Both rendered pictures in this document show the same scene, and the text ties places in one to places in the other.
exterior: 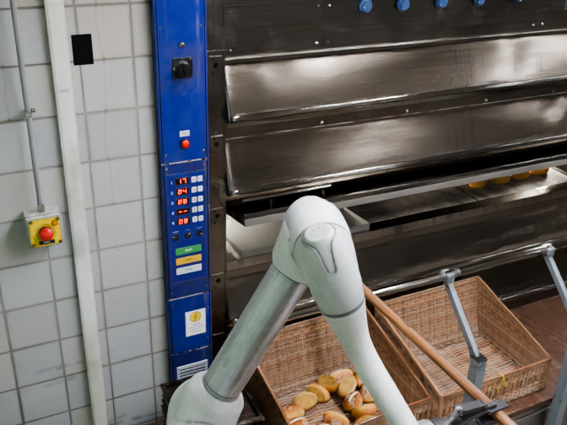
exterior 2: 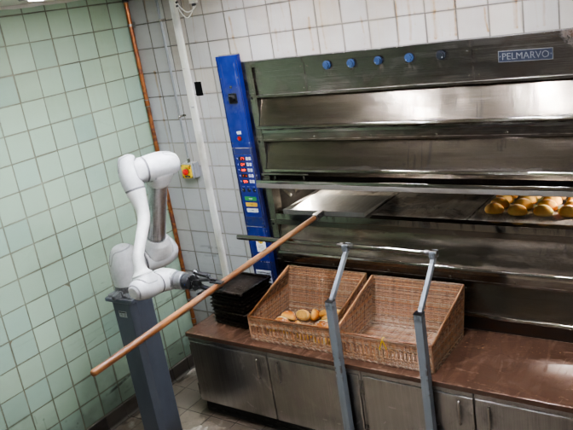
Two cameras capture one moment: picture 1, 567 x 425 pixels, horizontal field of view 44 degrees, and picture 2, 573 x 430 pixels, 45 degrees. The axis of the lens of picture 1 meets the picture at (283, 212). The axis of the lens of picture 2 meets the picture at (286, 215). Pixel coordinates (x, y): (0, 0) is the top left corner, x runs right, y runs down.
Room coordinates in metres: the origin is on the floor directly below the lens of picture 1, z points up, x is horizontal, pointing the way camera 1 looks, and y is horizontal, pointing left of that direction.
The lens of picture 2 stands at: (0.42, -3.51, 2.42)
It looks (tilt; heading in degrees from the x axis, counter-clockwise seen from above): 17 degrees down; 64
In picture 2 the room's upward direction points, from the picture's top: 9 degrees counter-clockwise
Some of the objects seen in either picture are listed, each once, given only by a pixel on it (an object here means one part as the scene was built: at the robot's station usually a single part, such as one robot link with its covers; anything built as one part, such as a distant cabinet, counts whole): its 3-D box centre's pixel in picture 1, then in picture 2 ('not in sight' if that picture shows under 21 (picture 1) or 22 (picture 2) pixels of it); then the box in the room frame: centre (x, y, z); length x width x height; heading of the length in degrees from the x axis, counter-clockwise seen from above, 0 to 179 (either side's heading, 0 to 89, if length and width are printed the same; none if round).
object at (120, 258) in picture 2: not in sight; (125, 263); (1.18, 0.17, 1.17); 0.18 x 0.16 x 0.22; 8
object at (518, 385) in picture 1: (459, 345); (400, 320); (2.33, -0.74, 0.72); 0.56 x 0.49 x 0.28; 118
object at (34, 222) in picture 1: (43, 227); (190, 170); (1.84, 0.71, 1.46); 0.10 x 0.07 x 0.10; 117
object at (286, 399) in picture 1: (333, 383); (309, 305); (2.07, -0.21, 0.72); 0.56 x 0.49 x 0.28; 118
